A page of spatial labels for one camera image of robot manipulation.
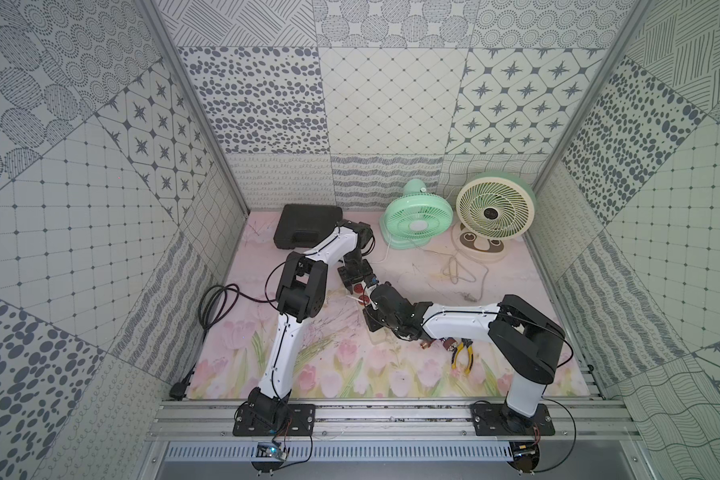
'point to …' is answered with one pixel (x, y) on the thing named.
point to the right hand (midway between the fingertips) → (369, 310)
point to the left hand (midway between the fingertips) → (360, 287)
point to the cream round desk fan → (494, 209)
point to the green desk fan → (413, 218)
